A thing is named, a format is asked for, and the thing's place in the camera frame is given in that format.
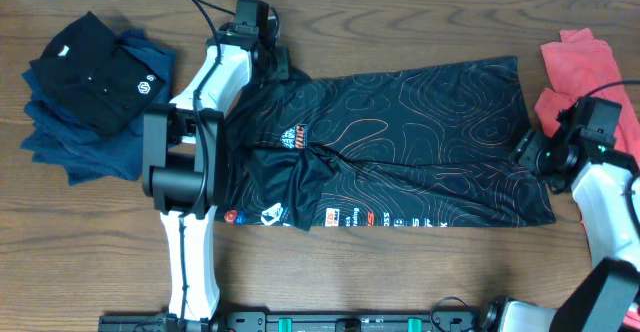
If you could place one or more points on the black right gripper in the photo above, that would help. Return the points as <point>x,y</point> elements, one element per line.
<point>525,151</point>

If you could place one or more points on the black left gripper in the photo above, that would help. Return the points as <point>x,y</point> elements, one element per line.
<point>283,74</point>

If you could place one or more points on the black orange patterned jersey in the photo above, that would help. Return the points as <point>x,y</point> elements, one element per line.
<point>426,147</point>

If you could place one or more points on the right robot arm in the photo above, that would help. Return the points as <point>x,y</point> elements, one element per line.
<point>580,158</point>

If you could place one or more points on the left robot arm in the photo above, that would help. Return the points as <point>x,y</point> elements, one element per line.
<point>185,163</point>

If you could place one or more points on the red shirt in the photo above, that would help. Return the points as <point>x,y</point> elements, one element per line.
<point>590,77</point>

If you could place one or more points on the folded navy blue shirt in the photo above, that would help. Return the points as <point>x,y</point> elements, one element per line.
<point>60,139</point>

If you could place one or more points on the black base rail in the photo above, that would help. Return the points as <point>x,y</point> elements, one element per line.
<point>449,314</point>

